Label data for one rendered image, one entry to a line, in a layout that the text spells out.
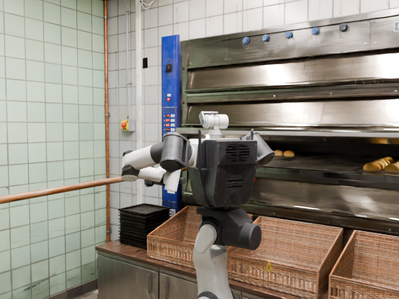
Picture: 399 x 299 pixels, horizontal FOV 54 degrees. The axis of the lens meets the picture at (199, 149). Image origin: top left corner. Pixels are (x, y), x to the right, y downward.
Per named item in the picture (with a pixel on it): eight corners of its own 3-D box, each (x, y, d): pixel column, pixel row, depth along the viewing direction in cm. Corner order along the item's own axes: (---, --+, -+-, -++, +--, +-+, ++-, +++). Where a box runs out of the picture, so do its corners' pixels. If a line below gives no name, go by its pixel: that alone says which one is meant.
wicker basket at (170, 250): (187, 239, 303) (187, 204, 302) (254, 253, 272) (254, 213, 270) (145, 257, 263) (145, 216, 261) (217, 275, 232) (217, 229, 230)
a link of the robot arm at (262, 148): (265, 165, 198) (275, 148, 188) (252, 171, 194) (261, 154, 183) (252, 148, 203) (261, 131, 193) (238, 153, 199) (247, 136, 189)
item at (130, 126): (126, 130, 340) (126, 118, 339) (135, 130, 334) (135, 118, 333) (120, 130, 334) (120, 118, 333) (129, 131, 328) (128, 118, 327)
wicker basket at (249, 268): (258, 254, 269) (259, 215, 267) (344, 272, 237) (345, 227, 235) (221, 277, 229) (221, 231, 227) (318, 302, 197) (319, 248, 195)
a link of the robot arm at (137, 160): (111, 175, 182) (149, 164, 171) (113, 150, 188) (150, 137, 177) (129, 183, 191) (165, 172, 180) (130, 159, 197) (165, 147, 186)
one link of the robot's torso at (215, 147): (270, 209, 175) (271, 129, 173) (201, 217, 160) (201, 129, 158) (236, 198, 202) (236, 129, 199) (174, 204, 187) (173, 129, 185)
